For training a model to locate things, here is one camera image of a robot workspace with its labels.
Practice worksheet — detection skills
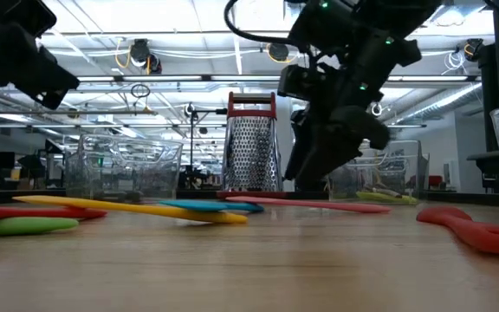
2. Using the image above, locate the green silicone spatula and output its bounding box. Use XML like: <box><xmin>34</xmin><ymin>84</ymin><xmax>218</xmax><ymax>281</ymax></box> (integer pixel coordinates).
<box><xmin>0</xmin><ymin>216</ymin><xmax>80</xmax><ymax>238</ymax></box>

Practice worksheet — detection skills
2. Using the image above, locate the black ceiling cable reel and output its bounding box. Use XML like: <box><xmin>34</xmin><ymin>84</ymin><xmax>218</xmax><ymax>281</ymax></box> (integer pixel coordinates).
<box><xmin>128</xmin><ymin>37</ymin><xmax>163</xmax><ymax>75</ymax></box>
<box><xmin>268</xmin><ymin>42</ymin><xmax>291</xmax><ymax>62</ymax></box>
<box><xmin>464</xmin><ymin>37</ymin><xmax>486</xmax><ymax>62</ymax></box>

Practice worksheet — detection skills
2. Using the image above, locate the black tripod stand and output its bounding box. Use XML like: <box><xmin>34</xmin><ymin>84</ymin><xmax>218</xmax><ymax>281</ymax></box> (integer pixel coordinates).
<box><xmin>183</xmin><ymin>102</ymin><xmax>229</xmax><ymax>190</ymax></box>

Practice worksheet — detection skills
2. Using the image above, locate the black monitor pole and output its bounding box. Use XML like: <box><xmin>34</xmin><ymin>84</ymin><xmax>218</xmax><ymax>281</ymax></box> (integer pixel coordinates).
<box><xmin>477</xmin><ymin>42</ymin><xmax>499</xmax><ymax>153</ymax></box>

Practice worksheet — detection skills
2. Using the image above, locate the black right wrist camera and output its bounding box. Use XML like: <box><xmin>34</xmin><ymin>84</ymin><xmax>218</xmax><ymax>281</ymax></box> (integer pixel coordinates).
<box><xmin>277</xmin><ymin>63</ymin><xmax>320</xmax><ymax>103</ymax></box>

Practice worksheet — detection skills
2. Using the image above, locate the silver ceiling duct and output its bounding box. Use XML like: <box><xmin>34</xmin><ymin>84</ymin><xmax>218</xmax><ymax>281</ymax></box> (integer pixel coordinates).
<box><xmin>394</xmin><ymin>81</ymin><xmax>484</xmax><ymax>126</ymax></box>

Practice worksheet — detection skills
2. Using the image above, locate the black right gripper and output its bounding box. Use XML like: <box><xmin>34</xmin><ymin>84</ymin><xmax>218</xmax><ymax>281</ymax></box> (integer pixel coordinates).
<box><xmin>283</xmin><ymin>84</ymin><xmax>392</xmax><ymax>192</ymax></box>

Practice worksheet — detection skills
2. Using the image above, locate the yellow silicone spatula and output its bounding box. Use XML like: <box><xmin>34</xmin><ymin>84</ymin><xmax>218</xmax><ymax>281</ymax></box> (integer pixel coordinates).
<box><xmin>11</xmin><ymin>194</ymin><xmax>249</xmax><ymax>225</ymax></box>

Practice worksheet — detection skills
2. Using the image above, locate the brown wooden spoon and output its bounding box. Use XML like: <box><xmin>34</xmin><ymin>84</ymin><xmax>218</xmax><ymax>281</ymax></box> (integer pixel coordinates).
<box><xmin>361</xmin><ymin>181</ymin><xmax>405</xmax><ymax>199</ymax></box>

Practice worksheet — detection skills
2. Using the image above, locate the red steel box grater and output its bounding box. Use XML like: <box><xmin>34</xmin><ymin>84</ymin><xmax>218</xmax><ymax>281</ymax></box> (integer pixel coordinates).
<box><xmin>217</xmin><ymin>90</ymin><xmax>288</xmax><ymax>199</ymax></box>

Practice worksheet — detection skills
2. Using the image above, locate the blue silicone spatula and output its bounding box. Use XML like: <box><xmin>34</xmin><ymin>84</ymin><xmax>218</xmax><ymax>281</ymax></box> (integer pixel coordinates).
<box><xmin>158</xmin><ymin>198</ymin><xmax>266</xmax><ymax>213</ymax></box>

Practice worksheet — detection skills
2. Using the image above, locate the long ceiling light strip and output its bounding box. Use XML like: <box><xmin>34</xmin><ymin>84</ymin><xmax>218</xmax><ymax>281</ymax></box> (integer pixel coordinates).
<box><xmin>0</xmin><ymin>74</ymin><xmax>481</xmax><ymax>84</ymax></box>

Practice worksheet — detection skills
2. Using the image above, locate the red silicone spatula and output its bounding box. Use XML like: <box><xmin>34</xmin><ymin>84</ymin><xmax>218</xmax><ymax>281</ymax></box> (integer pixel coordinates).
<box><xmin>0</xmin><ymin>205</ymin><xmax>107</xmax><ymax>220</ymax></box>

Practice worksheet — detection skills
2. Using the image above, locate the red silicone spoon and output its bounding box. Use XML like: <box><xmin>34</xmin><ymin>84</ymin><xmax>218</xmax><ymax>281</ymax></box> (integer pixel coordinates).
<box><xmin>416</xmin><ymin>205</ymin><xmax>499</xmax><ymax>256</ymax></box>

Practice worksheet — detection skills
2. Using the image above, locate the pink silicone spatula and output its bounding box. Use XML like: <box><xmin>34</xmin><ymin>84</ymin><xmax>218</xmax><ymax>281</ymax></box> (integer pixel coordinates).
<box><xmin>225</xmin><ymin>195</ymin><xmax>392</xmax><ymax>215</ymax></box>

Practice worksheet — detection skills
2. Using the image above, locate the lime green spoon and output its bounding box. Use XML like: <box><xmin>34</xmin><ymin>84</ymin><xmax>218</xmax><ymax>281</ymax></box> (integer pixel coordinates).
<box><xmin>355</xmin><ymin>190</ymin><xmax>419</xmax><ymax>206</ymax></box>

